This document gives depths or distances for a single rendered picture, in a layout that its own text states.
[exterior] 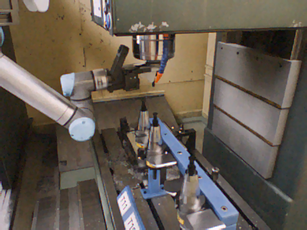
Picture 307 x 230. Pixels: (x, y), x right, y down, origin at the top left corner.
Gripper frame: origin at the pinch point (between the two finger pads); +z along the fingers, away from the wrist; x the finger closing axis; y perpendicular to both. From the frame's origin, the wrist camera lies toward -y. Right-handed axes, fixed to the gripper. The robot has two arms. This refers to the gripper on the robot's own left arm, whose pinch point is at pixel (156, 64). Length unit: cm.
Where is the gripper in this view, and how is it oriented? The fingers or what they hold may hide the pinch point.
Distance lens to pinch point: 98.9
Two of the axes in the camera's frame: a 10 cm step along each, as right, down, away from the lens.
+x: 3.8, 3.7, -8.5
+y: 0.5, 9.1, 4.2
